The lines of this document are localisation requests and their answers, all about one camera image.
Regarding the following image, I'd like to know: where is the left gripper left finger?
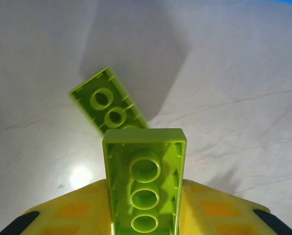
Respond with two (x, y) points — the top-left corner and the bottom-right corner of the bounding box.
(0, 178), (115, 235)

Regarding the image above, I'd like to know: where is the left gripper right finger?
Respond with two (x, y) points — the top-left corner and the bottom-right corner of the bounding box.
(176, 179), (292, 235)

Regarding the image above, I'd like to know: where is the green lego brick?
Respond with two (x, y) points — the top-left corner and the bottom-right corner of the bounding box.
(68, 65), (151, 135)
(102, 128), (188, 235)

